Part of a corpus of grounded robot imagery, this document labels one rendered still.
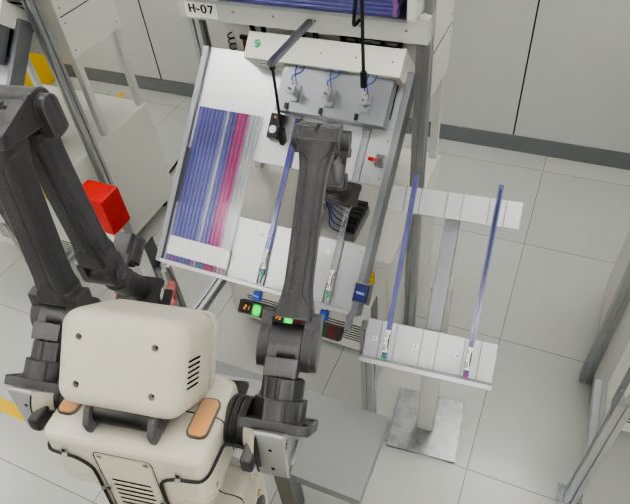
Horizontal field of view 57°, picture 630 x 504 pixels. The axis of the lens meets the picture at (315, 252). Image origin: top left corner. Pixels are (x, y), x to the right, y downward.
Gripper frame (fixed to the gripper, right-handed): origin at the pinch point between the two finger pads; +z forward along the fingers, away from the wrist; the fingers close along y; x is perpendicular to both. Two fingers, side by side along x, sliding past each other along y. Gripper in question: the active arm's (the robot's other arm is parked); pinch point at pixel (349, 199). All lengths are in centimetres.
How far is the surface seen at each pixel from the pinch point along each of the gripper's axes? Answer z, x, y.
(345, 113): -7.4, -22.7, 5.2
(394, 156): -1.5, -14.3, -10.2
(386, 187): -0.8, -5.3, -10.0
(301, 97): -7.8, -25.4, 19.7
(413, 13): -24, -45, -12
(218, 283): 50, 36, 61
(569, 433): 77, 56, -79
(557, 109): 159, -95, -48
